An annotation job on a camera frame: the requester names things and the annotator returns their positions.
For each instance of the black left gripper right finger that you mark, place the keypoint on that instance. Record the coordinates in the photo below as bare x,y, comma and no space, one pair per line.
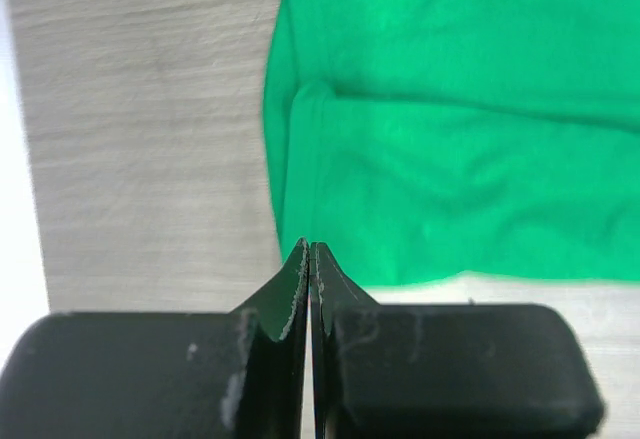
466,370

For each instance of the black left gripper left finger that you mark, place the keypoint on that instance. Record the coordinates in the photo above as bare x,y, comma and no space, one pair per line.
237,374

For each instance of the green t shirt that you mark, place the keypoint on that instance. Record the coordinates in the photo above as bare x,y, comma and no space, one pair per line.
420,139

